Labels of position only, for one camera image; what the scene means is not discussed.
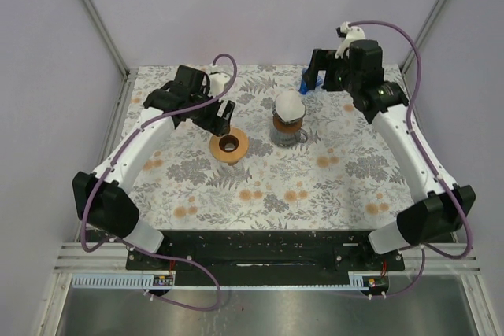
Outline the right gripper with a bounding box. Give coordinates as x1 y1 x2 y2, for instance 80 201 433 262
302 49 361 94

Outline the purple cable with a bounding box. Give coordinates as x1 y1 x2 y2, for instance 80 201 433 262
338 20 473 300
80 53 238 310

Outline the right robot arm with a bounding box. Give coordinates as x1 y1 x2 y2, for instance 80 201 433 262
302 39 476 270

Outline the dark wooden ring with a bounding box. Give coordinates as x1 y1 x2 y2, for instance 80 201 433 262
273 115 306 133

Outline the grey glass server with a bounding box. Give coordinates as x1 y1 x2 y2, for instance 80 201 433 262
270 124 308 147

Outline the white cable duct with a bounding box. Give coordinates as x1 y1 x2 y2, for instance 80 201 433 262
72 274 175 290

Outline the clear glass dripper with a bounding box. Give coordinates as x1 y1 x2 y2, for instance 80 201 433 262
272 98 306 124

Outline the white paper coffee filter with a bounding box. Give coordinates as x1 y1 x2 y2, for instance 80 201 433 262
274 90 306 123

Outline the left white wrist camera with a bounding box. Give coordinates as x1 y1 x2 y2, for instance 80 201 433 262
208 72 231 97

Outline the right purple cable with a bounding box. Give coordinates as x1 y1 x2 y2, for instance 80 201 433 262
338 20 473 300

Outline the blue plastic dripper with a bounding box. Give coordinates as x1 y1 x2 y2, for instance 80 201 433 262
298 68 323 95

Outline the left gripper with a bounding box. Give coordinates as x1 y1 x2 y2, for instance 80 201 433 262
189 85 235 136

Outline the light wooden ring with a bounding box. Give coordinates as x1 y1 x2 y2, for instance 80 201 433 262
209 127 250 167

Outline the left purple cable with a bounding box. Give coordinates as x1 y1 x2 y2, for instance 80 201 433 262
80 53 238 310

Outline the floral table mat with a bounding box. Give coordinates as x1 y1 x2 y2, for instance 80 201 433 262
129 65 413 230

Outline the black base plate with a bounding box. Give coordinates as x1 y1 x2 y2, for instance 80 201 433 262
125 230 405 290

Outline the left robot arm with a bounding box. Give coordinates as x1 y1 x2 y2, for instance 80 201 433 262
72 65 235 269

